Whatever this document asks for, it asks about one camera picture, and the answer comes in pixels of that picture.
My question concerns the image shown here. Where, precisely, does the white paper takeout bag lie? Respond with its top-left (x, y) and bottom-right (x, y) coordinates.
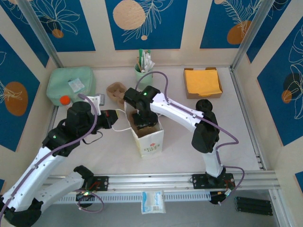
top-left (111, 107), bottom-right (164, 159)

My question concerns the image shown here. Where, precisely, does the brown pulp cup carrier stack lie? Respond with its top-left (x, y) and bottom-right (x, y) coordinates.
top-left (106, 81), bottom-right (128, 105)

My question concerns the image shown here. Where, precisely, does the mint green utensil holder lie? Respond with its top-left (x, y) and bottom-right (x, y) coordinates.
top-left (134, 62), bottom-right (154, 83)

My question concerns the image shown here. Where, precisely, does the small clear wipe packet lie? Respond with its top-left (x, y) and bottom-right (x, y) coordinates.
top-left (68, 78), bottom-right (85, 93)

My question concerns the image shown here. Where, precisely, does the mint green zip pouch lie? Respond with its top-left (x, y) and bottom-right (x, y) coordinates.
top-left (46, 66), bottom-right (97, 106)

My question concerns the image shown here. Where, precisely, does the brown cardboard napkin tray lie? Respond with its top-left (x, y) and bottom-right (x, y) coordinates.
top-left (183, 67), bottom-right (223, 99)

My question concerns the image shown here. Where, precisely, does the yellow paper napkin stack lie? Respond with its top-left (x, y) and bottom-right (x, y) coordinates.
top-left (184, 69), bottom-right (223, 97)

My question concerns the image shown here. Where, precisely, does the white blue wet wipes packet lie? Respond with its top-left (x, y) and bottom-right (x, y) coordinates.
top-left (141, 191), bottom-right (165, 215)

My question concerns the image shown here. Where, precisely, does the black ribbed plastic block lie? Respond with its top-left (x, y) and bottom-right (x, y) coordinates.
top-left (234, 196), bottom-right (273, 216)

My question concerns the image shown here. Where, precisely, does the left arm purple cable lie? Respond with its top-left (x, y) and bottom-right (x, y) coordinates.
top-left (0, 93), bottom-right (105, 222)

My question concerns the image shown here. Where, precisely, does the aluminium mounting rail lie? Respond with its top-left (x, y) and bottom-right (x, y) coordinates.
top-left (45, 174), bottom-right (277, 195)

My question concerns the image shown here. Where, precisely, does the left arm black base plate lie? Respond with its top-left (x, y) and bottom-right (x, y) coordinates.
top-left (81, 175), bottom-right (109, 192)

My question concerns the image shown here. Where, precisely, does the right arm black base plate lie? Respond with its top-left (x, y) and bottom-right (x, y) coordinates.
top-left (191, 173), bottom-right (235, 190)

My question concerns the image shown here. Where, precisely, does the white slotted cable duct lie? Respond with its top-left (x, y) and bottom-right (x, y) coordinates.
top-left (51, 192), bottom-right (211, 204)

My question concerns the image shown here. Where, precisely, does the aluminium frame post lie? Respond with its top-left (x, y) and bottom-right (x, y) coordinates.
top-left (17, 0), bottom-right (64, 69)
top-left (231, 0), bottom-right (272, 69)

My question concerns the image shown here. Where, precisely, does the aluminium table side rail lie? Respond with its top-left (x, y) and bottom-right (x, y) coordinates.
top-left (229, 67), bottom-right (269, 171)

